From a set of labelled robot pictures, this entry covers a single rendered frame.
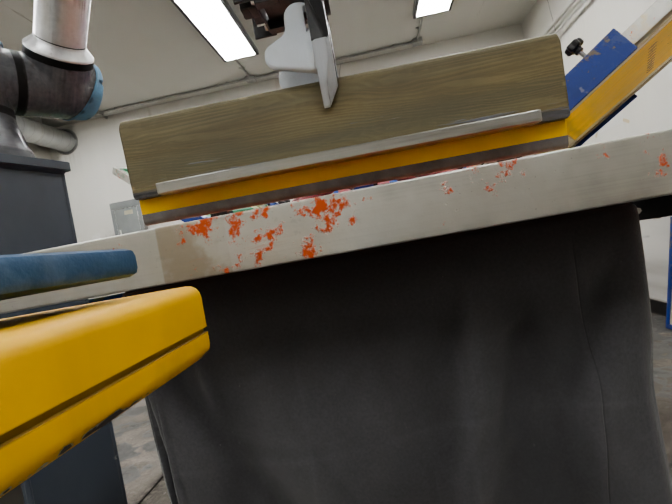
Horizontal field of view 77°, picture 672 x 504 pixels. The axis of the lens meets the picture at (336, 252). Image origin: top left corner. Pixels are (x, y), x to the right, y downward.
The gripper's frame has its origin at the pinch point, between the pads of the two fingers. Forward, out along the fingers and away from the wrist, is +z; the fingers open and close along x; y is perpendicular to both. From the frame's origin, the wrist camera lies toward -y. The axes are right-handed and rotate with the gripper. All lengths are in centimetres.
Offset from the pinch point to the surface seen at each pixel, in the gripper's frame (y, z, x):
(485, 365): -8.6, 25.5, 4.2
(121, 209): 295, -71, -449
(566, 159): -13.4, 10.9, 13.6
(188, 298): 5.4, 14.4, 25.7
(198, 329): 5.3, 15.6, 25.5
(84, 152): 335, -150, -460
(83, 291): 18.3, 13.6, 13.6
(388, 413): 0.0, 28.5, 4.2
